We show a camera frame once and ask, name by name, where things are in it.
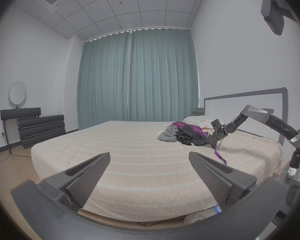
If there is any white printed pillow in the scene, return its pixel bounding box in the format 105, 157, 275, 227
183, 115, 227, 130

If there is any grey garment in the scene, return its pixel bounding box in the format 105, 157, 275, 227
157, 125, 179, 143

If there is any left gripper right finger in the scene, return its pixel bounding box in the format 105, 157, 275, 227
189, 151, 258, 211

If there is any round white-framed mirror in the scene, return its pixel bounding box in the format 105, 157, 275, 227
8, 81, 27, 109

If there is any blue-green curtain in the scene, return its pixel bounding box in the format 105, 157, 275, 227
76, 31, 131, 131
128, 28, 199, 122

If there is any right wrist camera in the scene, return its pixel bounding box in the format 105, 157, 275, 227
211, 119, 225, 130

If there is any black chest of drawers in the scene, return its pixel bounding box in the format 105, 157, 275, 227
17, 114, 66, 149

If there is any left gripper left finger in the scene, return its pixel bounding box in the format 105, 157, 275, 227
40, 152, 111, 211

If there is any bed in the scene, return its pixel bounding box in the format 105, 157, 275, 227
31, 87, 288, 222

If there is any black T-shirt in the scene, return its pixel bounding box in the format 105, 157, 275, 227
176, 129, 210, 146

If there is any purple satin garment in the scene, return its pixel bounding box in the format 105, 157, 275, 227
171, 121, 227, 166

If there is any black dressing table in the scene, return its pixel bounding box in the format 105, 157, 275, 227
0, 107, 42, 154

